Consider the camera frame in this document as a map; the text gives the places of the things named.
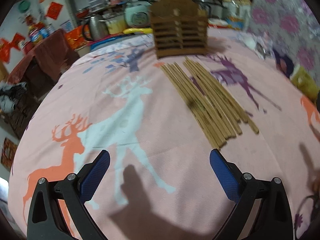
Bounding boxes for yellow cooking oil bottle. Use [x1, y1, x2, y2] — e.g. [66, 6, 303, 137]
[28, 25, 43, 45]

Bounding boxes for table with red cover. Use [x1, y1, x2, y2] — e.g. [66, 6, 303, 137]
[8, 29, 79, 96]

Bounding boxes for yellow small frying pan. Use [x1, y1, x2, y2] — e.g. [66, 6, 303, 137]
[123, 28, 153, 35]

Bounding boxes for stainless steel electric kettle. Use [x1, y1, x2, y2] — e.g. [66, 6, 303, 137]
[82, 15, 109, 42]

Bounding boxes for black silver pressure cooker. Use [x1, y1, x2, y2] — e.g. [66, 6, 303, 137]
[192, 0, 225, 19]

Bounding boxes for yellow enamel pot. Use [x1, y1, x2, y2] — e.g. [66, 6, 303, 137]
[105, 16, 127, 35]

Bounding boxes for red gift bag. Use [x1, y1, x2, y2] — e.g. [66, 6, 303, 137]
[65, 25, 89, 50]

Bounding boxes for pink deer-print tablecloth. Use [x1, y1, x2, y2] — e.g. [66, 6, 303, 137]
[8, 30, 319, 239]

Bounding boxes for white refrigerator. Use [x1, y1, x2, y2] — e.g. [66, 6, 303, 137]
[39, 0, 79, 33]

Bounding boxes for mint green rice cooker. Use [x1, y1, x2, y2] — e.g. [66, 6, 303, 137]
[124, 1, 151, 28]

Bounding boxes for brown wooden utensil holder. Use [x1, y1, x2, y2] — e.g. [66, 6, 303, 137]
[150, 0, 208, 59]

